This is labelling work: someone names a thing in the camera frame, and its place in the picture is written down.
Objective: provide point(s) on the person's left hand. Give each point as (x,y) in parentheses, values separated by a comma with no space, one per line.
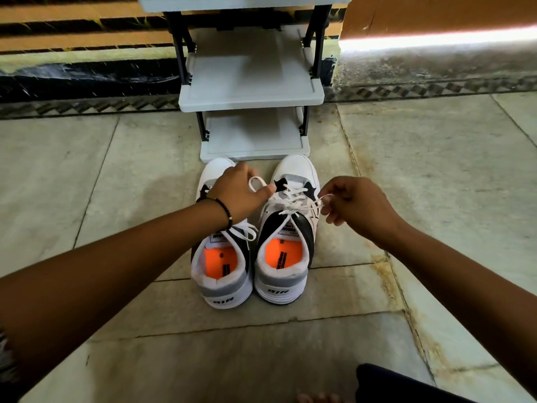
(235,193)

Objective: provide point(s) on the person's right hand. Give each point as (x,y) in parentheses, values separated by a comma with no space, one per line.
(365,209)

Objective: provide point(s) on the person's left thumb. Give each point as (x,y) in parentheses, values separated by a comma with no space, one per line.
(265,192)

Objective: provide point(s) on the person's right thumb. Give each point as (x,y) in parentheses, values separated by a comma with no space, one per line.
(335,186)

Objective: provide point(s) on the white shoelace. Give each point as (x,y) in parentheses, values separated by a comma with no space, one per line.
(293,201)

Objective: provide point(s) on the person's left forearm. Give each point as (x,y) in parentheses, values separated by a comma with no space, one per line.
(105,272)

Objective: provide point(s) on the person's right forearm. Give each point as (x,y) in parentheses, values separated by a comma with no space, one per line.
(465,285)

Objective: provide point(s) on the white black sneaker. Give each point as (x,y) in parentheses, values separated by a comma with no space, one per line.
(285,255)
(224,272)

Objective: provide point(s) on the grey plastic shoe rack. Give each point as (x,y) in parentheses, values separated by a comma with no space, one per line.
(251,79)

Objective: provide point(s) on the person's dark trouser leg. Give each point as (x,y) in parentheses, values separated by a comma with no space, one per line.
(398,386)

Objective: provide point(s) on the person's bare toes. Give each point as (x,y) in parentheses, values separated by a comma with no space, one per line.
(319,399)

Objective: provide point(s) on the patterned shirt sleeve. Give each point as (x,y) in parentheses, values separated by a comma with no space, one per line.
(6,360)

